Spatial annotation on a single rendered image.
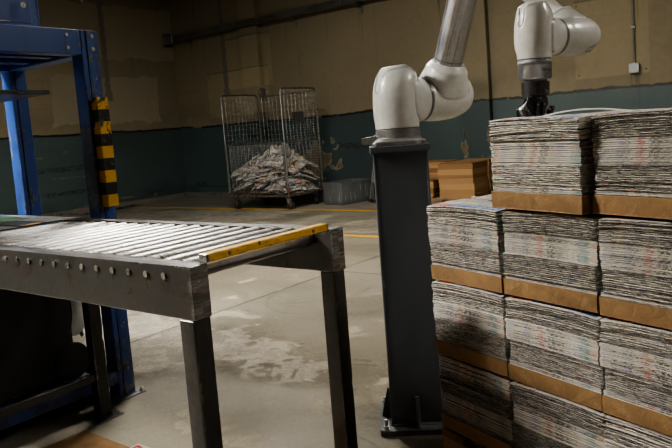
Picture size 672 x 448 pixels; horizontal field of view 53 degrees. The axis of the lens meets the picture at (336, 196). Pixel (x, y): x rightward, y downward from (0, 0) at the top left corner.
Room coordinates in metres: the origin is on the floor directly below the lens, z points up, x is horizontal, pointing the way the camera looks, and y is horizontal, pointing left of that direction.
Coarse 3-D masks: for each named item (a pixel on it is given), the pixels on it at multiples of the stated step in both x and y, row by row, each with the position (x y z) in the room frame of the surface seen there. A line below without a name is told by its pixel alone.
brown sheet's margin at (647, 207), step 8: (592, 200) 1.51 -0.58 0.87; (600, 200) 1.49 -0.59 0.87; (608, 200) 1.47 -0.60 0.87; (616, 200) 1.46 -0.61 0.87; (624, 200) 1.44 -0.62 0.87; (632, 200) 1.42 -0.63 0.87; (640, 200) 1.40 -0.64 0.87; (648, 200) 1.39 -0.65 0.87; (656, 200) 1.37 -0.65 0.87; (664, 200) 1.36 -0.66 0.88; (600, 208) 1.49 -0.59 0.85; (608, 208) 1.47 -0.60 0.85; (616, 208) 1.46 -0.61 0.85; (624, 208) 1.44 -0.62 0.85; (632, 208) 1.42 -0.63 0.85; (640, 208) 1.41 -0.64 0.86; (648, 208) 1.39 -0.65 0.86; (656, 208) 1.37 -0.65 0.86; (664, 208) 1.36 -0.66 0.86; (640, 216) 1.41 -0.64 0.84; (648, 216) 1.39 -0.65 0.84; (656, 216) 1.38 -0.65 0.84; (664, 216) 1.36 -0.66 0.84
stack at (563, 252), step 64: (448, 256) 1.92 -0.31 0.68; (512, 256) 1.72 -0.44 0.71; (576, 256) 1.55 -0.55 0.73; (640, 256) 1.42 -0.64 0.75; (448, 320) 1.93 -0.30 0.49; (512, 320) 1.71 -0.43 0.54; (576, 320) 1.55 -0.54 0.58; (448, 384) 1.96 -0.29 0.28; (512, 384) 1.73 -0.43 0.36; (576, 384) 1.56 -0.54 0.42; (640, 384) 1.42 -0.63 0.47
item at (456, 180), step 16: (432, 160) 8.95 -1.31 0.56; (448, 160) 8.68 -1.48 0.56; (464, 160) 8.41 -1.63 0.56; (480, 160) 8.15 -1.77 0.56; (432, 176) 8.65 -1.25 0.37; (448, 176) 8.06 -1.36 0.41; (464, 176) 7.93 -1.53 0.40; (480, 176) 8.02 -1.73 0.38; (432, 192) 8.21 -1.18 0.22; (448, 192) 8.06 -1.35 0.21; (464, 192) 7.93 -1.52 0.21; (480, 192) 7.95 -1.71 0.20
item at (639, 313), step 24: (432, 264) 1.99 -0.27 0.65; (480, 288) 1.82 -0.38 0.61; (504, 288) 1.74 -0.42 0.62; (528, 288) 1.67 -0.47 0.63; (552, 288) 1.61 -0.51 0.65; (600, 312) 1.49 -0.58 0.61; (624, 312) 1.44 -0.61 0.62; (648, 312) 1.39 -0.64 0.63; (480, 360) 1.83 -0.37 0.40; (528, 384) 1.68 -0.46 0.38; (552, 384) 1.62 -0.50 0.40; (600, 408) 1.50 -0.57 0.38; (624, 408) 1.45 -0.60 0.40; (480, 432) 1.85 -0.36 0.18
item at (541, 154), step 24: (504, 120) 1.69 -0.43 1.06; (528, 120) 1.63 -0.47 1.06; (552, 120) 1.56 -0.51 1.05; (576, 120) 1.50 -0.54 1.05; (504, 144) 1.71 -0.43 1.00; (528, 144) 1.64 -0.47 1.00; (552, 144) 1.57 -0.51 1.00; (576, 144) 1.52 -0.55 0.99; (504, 168) 1.71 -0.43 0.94; (528, 168) 1.64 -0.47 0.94; (552, 168) 1.58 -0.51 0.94; (576, 168) 1.52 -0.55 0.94; (528, 192) 1.65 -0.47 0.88; (552, 192) 1.58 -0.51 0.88; (576, 192) 1.52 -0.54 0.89
